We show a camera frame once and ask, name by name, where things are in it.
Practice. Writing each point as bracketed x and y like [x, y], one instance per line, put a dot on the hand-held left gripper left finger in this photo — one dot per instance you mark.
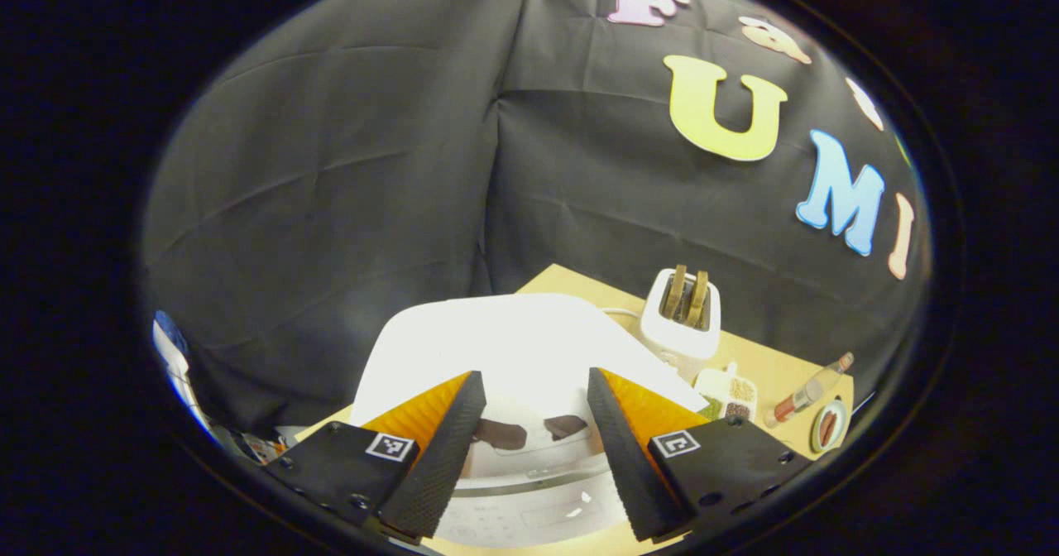
[438, 465]

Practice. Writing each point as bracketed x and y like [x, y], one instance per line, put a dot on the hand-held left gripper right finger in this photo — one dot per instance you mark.
[629, 465]

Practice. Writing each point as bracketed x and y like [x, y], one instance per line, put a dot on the white rice cooker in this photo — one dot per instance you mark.
[529, 349]

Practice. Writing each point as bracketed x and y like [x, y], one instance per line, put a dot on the white divided grain tray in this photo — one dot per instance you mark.
[711, 384]

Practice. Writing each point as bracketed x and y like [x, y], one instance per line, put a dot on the white toaster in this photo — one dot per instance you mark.
[682, 341]

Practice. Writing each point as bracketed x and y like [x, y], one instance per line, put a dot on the brown bread slice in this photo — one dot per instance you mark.
[698, 299]
[673, 291]

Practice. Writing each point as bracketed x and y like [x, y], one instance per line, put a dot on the clear plastic bottle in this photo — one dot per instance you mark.
[798, 399]

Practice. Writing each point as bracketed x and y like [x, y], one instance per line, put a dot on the green plate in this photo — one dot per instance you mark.
[817, 440]

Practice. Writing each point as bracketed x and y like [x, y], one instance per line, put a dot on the red meat slice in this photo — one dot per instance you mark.
[827, 426]

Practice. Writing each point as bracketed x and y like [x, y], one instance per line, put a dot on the blue white object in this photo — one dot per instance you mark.
[174, 366]

